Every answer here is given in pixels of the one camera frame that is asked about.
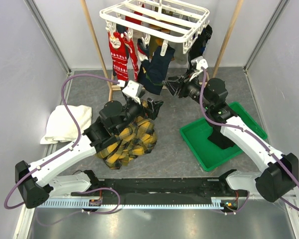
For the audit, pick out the white folded towel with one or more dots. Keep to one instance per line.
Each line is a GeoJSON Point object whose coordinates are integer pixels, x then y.
{"type": "Point", "coordinates": [61, 127]}

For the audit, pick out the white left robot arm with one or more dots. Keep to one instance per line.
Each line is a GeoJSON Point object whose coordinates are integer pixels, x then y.
{"type": "Point", "coordinates": [34, 181]}

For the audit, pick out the black blue sport sock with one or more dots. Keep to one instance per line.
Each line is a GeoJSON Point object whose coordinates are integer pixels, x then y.
{"type": "Point", "coordinates": [199, 45]}

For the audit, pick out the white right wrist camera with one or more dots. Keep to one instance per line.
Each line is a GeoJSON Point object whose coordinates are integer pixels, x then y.
{"type": "Point", "coordinates": [198, 65]}

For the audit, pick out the navy green stripe sock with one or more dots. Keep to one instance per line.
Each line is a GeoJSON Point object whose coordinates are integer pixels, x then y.
{"type": "Point", "coordinates": [152, 73]}

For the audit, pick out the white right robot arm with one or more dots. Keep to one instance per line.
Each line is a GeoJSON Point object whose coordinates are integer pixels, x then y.
{"type": "Point", "coordinates": [278, 171]}

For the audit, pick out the white plastic clip hanger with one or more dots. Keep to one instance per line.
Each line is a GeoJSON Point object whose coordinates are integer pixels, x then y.
{"type": "Point", "coordinates": [171, 20]}

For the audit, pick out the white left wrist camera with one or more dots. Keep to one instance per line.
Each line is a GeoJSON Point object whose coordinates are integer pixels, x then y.
{"type": "Point", "coordinates": [133, 90]}

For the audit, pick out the red candy cane sock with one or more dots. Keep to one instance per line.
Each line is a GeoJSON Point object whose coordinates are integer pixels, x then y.
{"type": "Point", "coordinates": [132, 53]}

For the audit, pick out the olive orange sock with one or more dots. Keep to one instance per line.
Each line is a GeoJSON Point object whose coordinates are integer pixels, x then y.
{"type": "Point", "coordinates": [156, 41]}

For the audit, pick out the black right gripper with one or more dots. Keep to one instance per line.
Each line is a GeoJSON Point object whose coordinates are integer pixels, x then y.
{"type": "Point", "coordinates": [174, 87]}

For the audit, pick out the black beige stripe sock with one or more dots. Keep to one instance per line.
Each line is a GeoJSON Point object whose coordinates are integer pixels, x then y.
{"type": "Point", "coordinates": [217, 138]}

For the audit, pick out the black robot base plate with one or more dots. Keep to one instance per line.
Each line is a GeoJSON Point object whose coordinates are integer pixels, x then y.
{"type": "Point", "coordinates": [186, 190]}

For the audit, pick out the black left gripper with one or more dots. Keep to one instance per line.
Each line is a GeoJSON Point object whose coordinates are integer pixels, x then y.
{"type": "Point", "coordinates": [154, 108]}

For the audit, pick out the grey sock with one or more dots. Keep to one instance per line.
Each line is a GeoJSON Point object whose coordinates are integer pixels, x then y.
{"type": "Point", "coordinates": [179, 56]}

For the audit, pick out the light blue cable duct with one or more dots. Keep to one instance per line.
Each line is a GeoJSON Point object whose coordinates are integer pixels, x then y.
{"type": "Point", "coordinates": [80, 203]}

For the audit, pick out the red cat face sock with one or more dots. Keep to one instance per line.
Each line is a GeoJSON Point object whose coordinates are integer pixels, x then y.
{"type": "Point", "coordinates": [119, 56]}

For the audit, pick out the yellow black plaid cloth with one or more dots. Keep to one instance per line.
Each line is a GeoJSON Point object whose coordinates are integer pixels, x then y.
{"type": "Point", "coordinates": [117, 142]}

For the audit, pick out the green plastic tray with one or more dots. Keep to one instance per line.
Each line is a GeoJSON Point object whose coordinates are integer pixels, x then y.
{"type": "Point", "coordinates": [209, 155]}

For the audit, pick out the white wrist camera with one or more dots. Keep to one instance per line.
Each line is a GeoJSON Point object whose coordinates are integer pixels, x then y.
{"type": "Point", "coordinates": [133, 90]}
{"type": "Point", "coordinates": [198, 65]}

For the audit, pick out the navy santa sock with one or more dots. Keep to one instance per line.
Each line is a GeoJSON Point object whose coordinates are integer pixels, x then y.
{"type": "Point", "coordinates": [143, 55]}

